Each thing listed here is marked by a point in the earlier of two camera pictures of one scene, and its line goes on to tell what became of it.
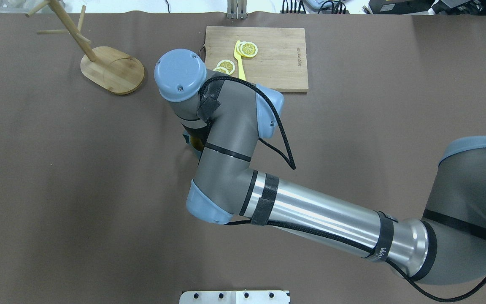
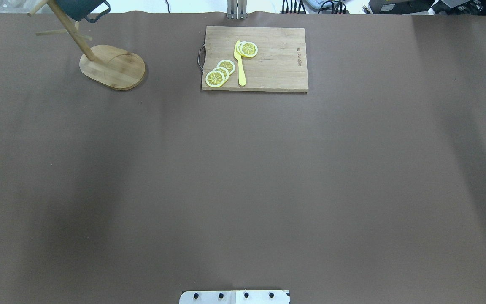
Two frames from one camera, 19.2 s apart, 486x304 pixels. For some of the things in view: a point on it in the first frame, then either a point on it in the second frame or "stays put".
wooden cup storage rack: [106, 68] stays put
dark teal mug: [195, 142] -> [78, 10]
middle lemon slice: [221, 69] stays put
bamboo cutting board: [280, 61] stays put
